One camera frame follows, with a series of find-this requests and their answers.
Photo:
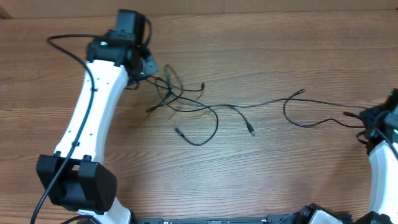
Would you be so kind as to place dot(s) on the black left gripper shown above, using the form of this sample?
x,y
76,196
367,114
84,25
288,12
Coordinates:
x,y
151,65

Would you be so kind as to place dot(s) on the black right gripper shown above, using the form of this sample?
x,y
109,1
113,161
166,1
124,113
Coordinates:
x,y
372,112

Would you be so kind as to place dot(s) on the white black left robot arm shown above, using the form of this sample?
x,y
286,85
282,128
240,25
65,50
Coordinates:
x,y
74,176

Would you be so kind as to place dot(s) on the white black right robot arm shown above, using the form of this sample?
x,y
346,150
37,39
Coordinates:
x,y
380,132

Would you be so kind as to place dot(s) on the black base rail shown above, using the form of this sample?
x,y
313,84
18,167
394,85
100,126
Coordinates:
x,y
309,214

